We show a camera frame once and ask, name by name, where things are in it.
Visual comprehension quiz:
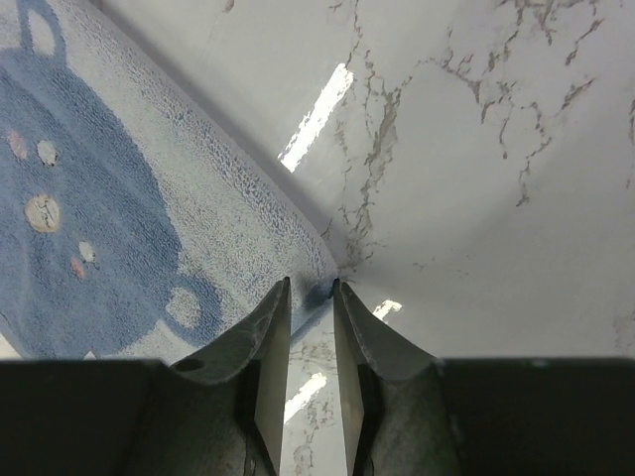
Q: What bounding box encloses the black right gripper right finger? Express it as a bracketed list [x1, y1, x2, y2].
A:
[332, 281, 634, 475]

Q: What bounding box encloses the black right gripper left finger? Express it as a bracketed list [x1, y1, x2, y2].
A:
[1, 279, 291, 475]

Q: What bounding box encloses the blue towel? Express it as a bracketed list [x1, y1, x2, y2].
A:
[1, 1, 336, 362]

